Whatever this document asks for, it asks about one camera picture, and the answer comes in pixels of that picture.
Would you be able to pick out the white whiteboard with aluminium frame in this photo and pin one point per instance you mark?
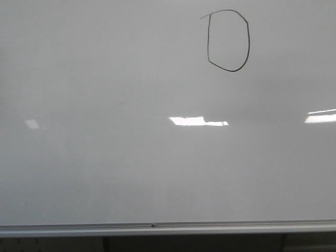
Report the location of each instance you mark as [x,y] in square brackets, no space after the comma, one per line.
[167,117]

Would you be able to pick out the dark table frame below board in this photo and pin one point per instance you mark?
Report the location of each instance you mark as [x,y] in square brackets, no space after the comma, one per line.
[228,242]

